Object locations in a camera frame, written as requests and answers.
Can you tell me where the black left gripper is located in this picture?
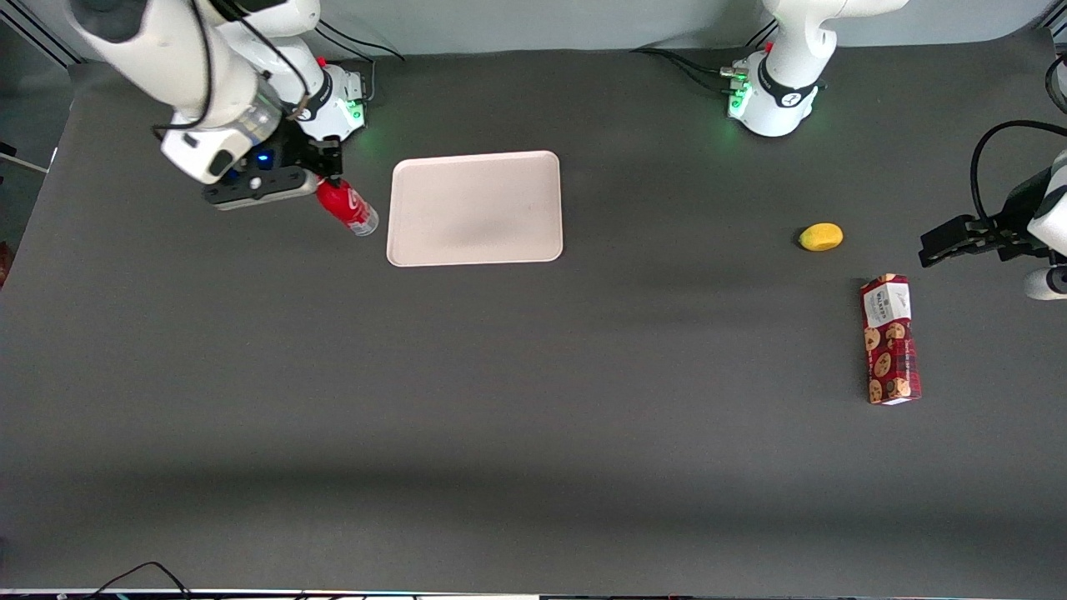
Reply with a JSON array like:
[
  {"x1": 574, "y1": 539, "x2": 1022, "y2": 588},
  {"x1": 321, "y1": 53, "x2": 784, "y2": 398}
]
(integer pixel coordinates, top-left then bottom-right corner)
[{"x1": 919, "y1": 168, "x2": 1054, "y2": 269}]

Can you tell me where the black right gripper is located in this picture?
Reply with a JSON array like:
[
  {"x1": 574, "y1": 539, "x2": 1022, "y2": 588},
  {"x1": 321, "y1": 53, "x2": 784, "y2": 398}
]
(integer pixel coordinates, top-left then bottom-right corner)
[{"x1": 278, "y1": 123, "x2": 345, "y2": 182}]

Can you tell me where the red coke bottle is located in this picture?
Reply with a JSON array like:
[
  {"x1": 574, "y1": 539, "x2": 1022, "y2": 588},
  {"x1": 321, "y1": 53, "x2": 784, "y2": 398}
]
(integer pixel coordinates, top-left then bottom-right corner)
[{"x1": 316, "y1": 177, "x2": 380, "y2": 238}]

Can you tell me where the pale pink plastic tray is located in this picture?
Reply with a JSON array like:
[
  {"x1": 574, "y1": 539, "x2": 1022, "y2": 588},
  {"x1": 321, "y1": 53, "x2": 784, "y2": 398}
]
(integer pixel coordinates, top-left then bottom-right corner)
[{"x1": 386, "y1": 150, "x2": 564, "y2": 268}]

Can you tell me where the red cookie box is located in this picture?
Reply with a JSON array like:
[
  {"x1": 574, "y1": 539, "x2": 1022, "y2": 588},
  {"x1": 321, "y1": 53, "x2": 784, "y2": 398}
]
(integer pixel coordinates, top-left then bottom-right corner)
[{"x1": 859, "y1": 273, "x2": 924, "y2": 407}]

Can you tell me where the yellow lemon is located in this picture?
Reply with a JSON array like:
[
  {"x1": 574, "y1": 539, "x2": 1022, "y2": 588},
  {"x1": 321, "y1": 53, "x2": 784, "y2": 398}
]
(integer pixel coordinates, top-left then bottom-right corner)
[{"x1": 798, "y1": 222, "x2": 844, "y2": 253}]

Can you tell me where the black looped left gripper cable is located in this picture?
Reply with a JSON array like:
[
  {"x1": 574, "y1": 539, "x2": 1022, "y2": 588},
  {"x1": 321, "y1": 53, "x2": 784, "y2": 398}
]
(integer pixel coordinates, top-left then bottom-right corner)
[{"x1": 969, "y1": 119, "x2": 1067, "y2": 228}]

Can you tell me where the black right arm base cable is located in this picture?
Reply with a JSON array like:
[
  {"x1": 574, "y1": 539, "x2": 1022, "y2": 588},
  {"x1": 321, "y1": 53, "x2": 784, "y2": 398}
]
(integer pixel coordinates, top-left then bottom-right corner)
[{"x1": 315, "y1": 18, "x2": 407, "y2": 104}]

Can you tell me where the black arm base cable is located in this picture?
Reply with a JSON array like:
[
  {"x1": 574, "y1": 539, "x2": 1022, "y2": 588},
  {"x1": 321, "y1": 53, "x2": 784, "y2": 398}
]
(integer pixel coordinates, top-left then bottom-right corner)
[
  {"x1": 315, "y1": 18, "x2": 407, "y2": 104},
  {"x1": 630, "y1": 20, "x2": 780, "y2": 94}
]

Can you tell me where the black left arm base cable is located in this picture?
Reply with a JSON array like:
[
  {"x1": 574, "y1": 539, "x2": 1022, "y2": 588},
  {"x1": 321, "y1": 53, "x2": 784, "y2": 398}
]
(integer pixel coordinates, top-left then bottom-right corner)
[{"x1": 630, "y1": 20, "x2": 780, "y2": 94}]

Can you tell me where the black cable at table edge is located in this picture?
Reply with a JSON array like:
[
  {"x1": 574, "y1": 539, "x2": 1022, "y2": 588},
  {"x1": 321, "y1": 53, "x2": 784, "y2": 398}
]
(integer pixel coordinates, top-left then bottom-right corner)
[{"x1": 82, "y1": 561, "x2": 194, "y2": 600}]

